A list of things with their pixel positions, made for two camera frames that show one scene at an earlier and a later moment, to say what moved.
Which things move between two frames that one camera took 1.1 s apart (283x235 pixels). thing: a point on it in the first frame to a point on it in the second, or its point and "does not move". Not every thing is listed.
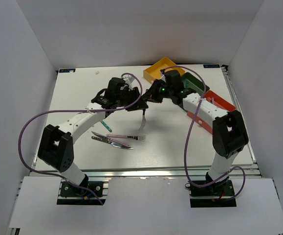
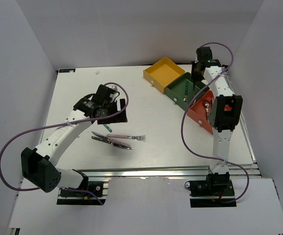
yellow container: x=154 y=72 does not move
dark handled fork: x=143 y=122 to x=194 y=86
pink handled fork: x=135 y=137 does not move
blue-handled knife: x=112 y=140 does not move
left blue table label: x=65 y=70 does not move
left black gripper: x=140 y=105 to x=120 y=117
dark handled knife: x=113 y=144 does not move
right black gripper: x=151 y=95 to x=193 y=75
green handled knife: x=104 y=124 does not move
